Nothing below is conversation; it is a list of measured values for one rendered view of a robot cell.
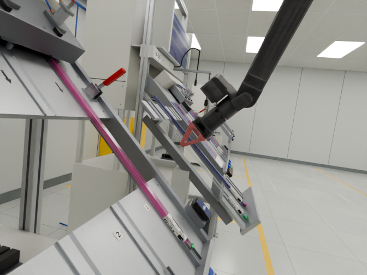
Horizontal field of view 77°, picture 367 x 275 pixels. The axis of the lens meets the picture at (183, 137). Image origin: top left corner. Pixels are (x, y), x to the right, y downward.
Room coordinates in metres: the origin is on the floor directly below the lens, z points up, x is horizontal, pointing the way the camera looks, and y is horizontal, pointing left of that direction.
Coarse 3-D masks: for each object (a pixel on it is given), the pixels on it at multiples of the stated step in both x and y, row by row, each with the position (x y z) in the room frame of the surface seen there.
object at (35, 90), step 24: (0, 48) 0.40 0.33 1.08; (24, 48) 0.46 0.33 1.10; (0, 72) 0.36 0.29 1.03; (24, 72) 0.40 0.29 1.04; (48, 72) 0.47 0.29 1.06; (72, 72) 0.57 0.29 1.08; (0, 96) 0.32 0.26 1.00; (24, 96) 0.36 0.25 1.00; (48, 96) 0.41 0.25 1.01; (72, 96) 0.49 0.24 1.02
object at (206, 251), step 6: (210, 240) 0.50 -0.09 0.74; (204, 246) 0.49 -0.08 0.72; (210, 246) 0.48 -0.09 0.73; (204, 252) 0.46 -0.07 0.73; (210, 252) 0.46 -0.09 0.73; (204, 258) 0.43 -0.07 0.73; (210, 258) 0.44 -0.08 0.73; (204, 264) 0.41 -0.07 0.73; (198, 270) 0.41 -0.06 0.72; (204, 270) 0.39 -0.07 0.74
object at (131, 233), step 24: (96, 216) 0.31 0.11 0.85; (120, 216) 0.35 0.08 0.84; (144, 216) 0.40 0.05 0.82; (72, 240) 0.25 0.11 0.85; (96, 240) 0.28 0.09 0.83; (120, 240) 0.31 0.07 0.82; (144, 240) 0.35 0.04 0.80; (168, 240) 0.41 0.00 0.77; (192, 240) 0.48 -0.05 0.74; (24, 264) 0.20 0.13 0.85; (48, 264) 0.21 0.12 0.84; (72, 264) 0.23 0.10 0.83; (96, 264) 0.26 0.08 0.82; (120, 264) 0.28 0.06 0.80; (144, 264) 0.32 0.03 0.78; (168, 264) 0.36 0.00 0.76; (192, 264) 0.42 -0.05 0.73
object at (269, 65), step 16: (288, 0) 0.51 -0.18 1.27; (304, 0) 0.50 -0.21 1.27; (288, 16) 0.52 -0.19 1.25; (272, 32) 0.55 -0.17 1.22; (288, 32) 0.53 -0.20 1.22; (272, 48) 0.56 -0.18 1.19; (256, 64) 0.59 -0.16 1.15; (272, 64) 0.57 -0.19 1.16; (256, 80) 0.60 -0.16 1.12; (256, 96) 0.61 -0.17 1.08
